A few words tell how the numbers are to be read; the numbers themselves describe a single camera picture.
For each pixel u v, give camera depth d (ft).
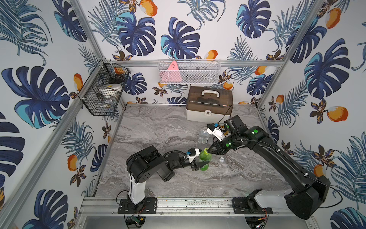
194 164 2.40
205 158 2.45
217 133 2.18
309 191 1.26
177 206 2.50
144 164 1.67
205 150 2.35
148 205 2.44
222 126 2.31
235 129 1.89
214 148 2.15
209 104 3.12
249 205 2.20
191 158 2.34
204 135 2.86
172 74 2.93
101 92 2.68
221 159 2.96
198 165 2.40
